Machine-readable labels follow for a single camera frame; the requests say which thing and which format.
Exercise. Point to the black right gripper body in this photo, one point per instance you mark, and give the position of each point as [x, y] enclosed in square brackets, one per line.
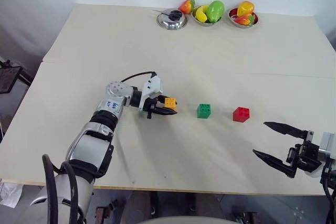
[307, 155]

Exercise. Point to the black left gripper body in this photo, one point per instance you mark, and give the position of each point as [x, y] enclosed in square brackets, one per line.
[152, 102]

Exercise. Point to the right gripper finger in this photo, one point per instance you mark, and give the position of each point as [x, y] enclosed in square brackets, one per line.
[286, 129]
[277, 162]

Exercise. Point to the orange-yellow toy brick cube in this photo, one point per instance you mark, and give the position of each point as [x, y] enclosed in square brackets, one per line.
[170, 103]

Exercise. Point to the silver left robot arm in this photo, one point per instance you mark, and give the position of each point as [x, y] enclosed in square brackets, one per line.
[90, 153]

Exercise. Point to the green toy brick cube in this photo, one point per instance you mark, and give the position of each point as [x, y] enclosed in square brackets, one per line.
[204, 110]

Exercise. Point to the red toy brick cube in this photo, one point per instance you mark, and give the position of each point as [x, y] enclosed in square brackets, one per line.
[241, 114]

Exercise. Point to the steel bowl with black item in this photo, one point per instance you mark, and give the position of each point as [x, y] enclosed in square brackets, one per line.
[172, 20]

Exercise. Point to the yellow toy banana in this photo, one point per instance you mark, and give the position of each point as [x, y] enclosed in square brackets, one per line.
[200, 14]

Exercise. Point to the red-orange toy fruit with leaf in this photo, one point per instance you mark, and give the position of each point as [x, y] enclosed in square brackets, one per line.
[244, 20]
[186, 6]

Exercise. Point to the green toy mango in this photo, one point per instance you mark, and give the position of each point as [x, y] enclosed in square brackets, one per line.
[215, 11]

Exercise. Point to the yellow-red toy mango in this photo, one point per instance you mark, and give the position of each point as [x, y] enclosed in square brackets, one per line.
[246, 8]

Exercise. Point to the black metal stand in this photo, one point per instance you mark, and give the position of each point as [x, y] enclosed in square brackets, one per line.
[9, 78]

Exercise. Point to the crumpled white plastic sheet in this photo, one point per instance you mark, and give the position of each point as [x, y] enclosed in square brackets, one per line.
[9, 193]

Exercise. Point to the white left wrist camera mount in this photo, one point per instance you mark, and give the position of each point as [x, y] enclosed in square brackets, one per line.
[152, 87]

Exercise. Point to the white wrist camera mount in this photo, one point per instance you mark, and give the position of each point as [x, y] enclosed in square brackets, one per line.
[152, 87]
[327, 145]

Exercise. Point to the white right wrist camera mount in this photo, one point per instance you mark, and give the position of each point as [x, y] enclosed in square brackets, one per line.
[327, 145]

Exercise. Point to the rusty metal table bracket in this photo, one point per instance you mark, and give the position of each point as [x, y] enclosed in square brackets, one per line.
[105, 211]

